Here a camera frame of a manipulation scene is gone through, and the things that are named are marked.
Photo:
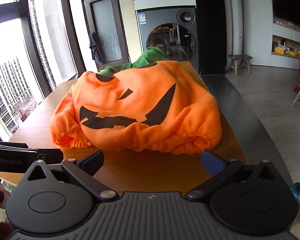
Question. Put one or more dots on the dark cloth on window handle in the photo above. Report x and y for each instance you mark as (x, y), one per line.
(95, 47)

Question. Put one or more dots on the grey front-load washing machine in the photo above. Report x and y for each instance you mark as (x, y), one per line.
(173, 30)

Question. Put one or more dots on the small wooden stool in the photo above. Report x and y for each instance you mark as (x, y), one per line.
(239, 61)

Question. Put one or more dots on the brown framed frosted window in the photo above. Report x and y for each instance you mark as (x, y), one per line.
(105, 19)

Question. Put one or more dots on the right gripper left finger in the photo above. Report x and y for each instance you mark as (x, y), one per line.
(81, 174)

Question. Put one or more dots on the orange pumpkin costume garment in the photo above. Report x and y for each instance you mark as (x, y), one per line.
(157, 107)

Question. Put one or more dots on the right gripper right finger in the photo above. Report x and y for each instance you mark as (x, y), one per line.
(221, 171)

